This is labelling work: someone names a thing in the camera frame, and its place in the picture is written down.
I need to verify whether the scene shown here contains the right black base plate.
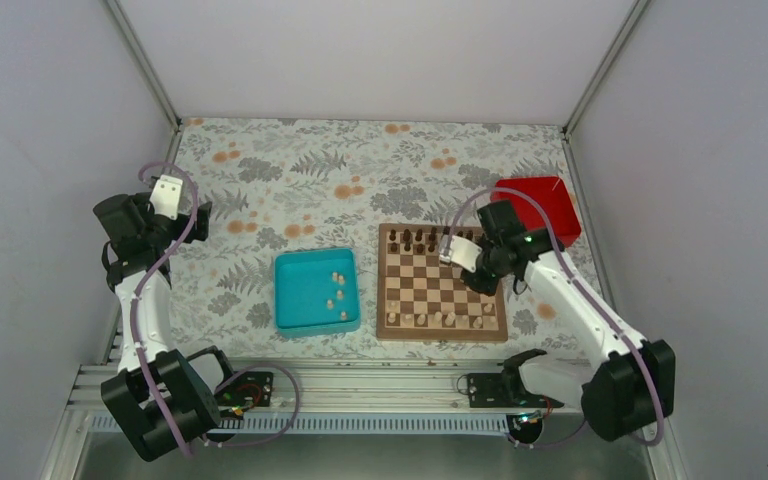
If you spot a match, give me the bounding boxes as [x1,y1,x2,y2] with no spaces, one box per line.
[455,373,565,409]

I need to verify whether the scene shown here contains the teal plastic tray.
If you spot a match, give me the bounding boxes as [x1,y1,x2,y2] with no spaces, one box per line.
[274,248,362,339]

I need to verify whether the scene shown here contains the right aluminium frame post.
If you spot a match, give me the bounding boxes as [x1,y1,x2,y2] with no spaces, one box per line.
[562,0,652,141]

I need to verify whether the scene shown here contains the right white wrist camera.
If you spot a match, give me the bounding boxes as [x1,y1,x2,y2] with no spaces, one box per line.
[439,235,483,273]

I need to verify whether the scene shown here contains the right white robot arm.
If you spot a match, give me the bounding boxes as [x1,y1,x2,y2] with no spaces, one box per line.
[440,199,676,446]

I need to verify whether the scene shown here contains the aluminium frame post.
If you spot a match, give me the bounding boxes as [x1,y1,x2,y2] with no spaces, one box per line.
[562,0,652,141]
[101,0,181,131]

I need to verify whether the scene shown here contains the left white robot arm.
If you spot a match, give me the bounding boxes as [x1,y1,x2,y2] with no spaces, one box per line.
[93,193,239,462]

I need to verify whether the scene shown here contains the floral patterned table mat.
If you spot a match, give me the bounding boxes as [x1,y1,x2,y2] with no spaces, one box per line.
[171,118,585,362]

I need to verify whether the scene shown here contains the aluminium front rail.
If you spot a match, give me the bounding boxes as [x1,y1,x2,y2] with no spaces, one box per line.
[65,362,665,435]

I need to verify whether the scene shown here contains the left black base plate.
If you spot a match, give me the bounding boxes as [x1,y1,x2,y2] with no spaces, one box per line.
[214,370,274,409]

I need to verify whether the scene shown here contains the red plastic box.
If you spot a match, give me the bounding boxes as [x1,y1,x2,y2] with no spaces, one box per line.
[491,176,582,247]

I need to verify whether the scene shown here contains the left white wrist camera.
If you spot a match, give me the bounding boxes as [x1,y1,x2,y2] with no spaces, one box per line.
[149,175,183,220]

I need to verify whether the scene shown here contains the left aluminium frame post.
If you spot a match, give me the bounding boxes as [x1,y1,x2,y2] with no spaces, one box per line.
[101,0,181,131]

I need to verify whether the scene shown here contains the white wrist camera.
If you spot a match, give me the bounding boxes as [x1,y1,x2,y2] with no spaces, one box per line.
[149,175,183,220]
[439,235,483,273]

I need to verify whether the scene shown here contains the wooden chess board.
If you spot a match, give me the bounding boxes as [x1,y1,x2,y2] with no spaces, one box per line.
[376,223,508,343]

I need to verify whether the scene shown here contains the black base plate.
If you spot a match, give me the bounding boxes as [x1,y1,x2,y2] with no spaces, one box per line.
[455,373,565,409]
[214,370,274,409]

